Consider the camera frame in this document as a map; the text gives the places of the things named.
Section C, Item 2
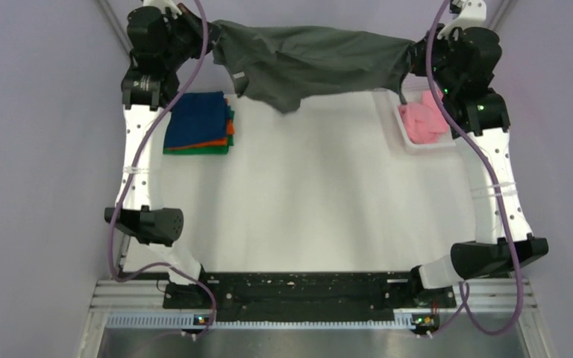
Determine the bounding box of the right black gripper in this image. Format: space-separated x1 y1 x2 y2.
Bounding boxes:
406 24 460 96

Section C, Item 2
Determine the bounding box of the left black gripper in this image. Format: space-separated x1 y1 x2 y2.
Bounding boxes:
163 2 225 71

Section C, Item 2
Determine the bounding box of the dark grey t-shirt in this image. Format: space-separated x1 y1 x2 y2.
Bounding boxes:
213 20 414 114

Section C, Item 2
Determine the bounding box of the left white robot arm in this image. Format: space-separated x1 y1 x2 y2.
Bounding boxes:
104 1 217 310

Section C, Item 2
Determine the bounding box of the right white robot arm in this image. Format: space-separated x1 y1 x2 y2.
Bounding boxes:
407 25 549 307

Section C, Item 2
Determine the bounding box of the pink t-shirt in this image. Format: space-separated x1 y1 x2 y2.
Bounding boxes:
398 89 450 145

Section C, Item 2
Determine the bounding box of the folded navy blue t-shirt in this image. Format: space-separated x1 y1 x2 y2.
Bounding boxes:
163 91 235 150

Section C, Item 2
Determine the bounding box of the white plastic basket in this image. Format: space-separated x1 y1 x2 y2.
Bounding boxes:
386 89 455 154

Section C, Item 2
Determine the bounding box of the folded orange t-shirt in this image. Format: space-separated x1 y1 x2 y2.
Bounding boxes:
167 98 235 151

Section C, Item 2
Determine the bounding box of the folded green t-shirt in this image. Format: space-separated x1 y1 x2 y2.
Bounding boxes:
161 109 236 157

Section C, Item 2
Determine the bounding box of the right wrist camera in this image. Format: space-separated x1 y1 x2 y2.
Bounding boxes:
436 0 487 40

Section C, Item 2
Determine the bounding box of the right aluminium frame post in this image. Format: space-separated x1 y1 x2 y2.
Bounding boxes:
486 0 518 32

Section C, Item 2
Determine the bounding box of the aluminium frame post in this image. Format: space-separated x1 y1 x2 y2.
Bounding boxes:
486 0 518 32
94 0 131 55

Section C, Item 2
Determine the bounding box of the left aluminium frame post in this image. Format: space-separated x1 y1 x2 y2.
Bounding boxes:
94 0 131 55

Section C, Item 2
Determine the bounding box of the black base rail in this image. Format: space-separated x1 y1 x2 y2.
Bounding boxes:
163 271 456 323

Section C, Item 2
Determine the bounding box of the white slotted cable duct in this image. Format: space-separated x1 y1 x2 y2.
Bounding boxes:
106 312 436 331

